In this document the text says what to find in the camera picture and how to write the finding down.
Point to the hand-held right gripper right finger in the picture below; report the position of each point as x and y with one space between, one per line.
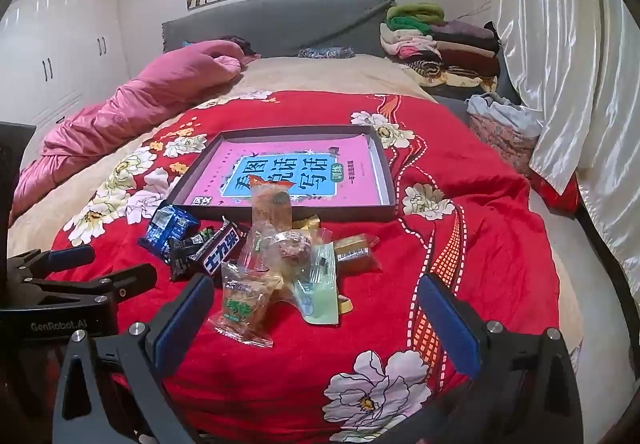
447 329

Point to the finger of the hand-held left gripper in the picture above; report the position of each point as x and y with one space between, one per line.
125 280
65 258

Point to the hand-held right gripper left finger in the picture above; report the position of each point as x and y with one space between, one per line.
185 319

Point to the green-label cracker packet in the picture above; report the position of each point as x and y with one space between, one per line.
242 304

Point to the black snack packet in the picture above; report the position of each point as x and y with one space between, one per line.
187 254

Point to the blue snack packet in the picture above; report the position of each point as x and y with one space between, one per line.
167 229

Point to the brown chocolate bar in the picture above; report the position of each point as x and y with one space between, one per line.
222 249

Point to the gold snack packet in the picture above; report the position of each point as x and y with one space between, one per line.
355 249

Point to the clear round pastry packet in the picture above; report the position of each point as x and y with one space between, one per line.
292 251

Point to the long orange-ended cracker packet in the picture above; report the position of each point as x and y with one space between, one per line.
270 209

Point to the dark shallow tray box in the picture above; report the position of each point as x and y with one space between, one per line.
385 164

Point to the red floral blanket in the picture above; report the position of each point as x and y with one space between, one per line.
450 249

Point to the small clear snack packet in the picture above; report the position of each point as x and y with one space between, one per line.
252 246

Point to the small gold-wrapped candy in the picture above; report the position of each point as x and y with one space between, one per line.
345 305

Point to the light green snack packet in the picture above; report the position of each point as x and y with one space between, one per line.
317 299

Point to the yellow candy packet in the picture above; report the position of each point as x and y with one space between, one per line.
306 222

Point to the red cloth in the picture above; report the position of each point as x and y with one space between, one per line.
555 194

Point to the pink quilt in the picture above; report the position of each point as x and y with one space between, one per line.
150 99

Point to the floral fabric bundle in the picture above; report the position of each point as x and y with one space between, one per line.
500 146

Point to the pink book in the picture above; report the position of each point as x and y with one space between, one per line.
350 159

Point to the white wardrobe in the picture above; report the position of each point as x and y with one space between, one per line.
65 49

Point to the white and blue cloth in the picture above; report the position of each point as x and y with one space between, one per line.
510 111

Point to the dark garment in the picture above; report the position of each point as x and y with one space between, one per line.
242 46

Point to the stack of folded clothes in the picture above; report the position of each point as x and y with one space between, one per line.
450 49

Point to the beige bed sheet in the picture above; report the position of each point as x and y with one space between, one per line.
325 74

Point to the grey headboard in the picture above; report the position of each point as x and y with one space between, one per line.
280 24

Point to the patterned pillow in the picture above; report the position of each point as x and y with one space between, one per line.
325 53

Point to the white satin curtain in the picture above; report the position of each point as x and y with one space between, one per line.
565 49

